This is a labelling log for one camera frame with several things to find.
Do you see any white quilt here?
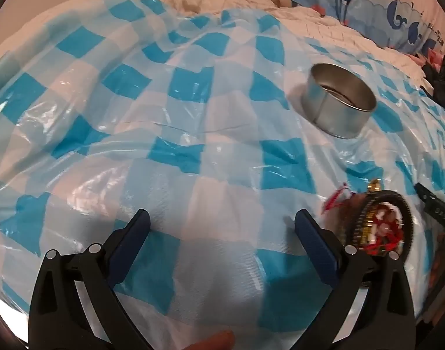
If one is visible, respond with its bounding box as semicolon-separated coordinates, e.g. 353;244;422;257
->
0;0;429;81

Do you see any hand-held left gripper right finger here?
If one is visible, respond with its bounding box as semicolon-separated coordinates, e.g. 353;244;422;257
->
295;209;416;350

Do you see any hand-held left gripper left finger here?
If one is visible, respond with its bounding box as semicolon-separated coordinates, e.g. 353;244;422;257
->
27;209;152;350

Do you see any round metal tin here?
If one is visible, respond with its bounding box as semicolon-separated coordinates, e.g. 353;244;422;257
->
301;63;377;139

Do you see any pile of mixed bracelets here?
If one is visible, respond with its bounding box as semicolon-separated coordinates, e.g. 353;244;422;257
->
322;178;413;261

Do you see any blue white checkered plastic sheet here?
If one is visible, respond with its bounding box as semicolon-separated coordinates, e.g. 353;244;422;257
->
0;0;445;350

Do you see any person's left hand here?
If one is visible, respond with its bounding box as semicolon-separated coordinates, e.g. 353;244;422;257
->
184;330;235;350

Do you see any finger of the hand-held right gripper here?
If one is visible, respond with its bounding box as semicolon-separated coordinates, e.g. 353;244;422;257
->
414;182;445;205

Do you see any pink cloth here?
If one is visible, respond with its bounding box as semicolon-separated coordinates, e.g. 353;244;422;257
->
408;48;444;67

